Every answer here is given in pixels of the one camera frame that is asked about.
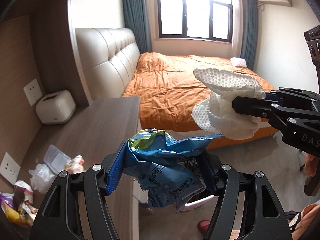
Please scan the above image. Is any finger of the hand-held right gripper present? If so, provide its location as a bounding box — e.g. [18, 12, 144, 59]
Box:
[264, 87, 320, 103]
[231, 96, 320, 136]

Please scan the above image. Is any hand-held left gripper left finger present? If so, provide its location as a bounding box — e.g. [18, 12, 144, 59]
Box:
[29, 141, 130, 240]

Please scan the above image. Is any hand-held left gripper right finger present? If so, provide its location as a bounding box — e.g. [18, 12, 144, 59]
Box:
[199, 150, 293, 240]

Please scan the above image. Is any white dotted paper towel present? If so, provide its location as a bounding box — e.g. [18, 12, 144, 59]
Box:
[191, 67, 266, 140]

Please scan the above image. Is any white trash bin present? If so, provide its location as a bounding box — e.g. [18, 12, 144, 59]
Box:
[180, 195, 213, 212]

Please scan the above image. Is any blue snack packet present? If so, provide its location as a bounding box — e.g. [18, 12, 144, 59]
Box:
[124, 129, 224, 213]

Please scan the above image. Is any person's right hand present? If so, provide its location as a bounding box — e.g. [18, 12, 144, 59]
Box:
[305, 153, 317, 178]

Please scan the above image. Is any pink yellow snack wrapper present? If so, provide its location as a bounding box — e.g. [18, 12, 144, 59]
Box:
[64, 155, 87, 175]

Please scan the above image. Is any folded white towel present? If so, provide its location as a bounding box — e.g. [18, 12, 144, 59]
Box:
[230, 57, 247, 67]

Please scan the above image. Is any red slipper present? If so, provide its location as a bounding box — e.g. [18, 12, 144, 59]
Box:
[197, 219, 211, 236]

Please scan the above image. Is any clear plastic bag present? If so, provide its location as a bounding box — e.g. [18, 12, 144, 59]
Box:
[28, 163, 57, 193]

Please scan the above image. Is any teal curtain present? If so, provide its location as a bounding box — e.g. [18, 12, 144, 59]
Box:
[121, 0, 153, 53]
[239, 0, 258, 69]

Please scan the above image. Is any bed with orange cover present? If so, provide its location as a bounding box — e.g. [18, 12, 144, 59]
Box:
[122, 52, 279, 150]

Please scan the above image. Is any white tissue box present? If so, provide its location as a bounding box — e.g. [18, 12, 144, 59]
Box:
[35, 90, 76, 125]

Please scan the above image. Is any crumpled printed snack wrapper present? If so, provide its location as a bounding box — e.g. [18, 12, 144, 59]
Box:
[18, 201, 38, 224]

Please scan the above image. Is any beige padded headboard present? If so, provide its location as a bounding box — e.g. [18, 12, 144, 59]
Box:
[75, 27, 141, 103]

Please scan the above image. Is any dark framed window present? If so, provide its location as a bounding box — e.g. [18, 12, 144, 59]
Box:
[155, 0, 233, 42]

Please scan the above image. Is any purple snack wrapper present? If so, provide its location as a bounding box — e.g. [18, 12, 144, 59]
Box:
[0, 192, 14, 210]

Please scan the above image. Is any brown wooden side panel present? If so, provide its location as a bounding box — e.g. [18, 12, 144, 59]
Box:
[29, 0, 91, 106]

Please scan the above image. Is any white wall socket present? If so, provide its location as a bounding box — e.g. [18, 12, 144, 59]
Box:
[23, 78, 43, 106]
[0, 152, 21, 186]

